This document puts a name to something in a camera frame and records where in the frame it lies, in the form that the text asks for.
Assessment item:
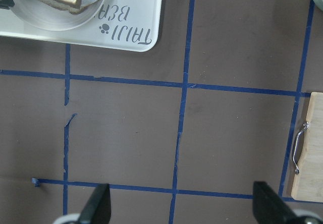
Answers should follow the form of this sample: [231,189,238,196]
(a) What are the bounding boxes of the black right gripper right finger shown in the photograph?
[252,181,303,224]

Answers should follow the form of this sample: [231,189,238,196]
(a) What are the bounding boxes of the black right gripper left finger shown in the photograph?
[78,184,111,224]

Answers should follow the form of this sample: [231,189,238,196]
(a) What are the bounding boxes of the white round plate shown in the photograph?
[11,0,104,31]

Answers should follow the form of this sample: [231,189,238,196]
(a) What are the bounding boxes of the bottom bread slice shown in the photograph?
[37,0,95,15]

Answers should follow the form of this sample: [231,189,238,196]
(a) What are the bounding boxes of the wooden cutting board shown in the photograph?
[291,92,322,203]

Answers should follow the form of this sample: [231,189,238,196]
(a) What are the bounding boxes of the white rectangular bear tray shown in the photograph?
[1,0,162,52]

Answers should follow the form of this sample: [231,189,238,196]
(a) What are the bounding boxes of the metal board handle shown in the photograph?
[292,122,309,175]

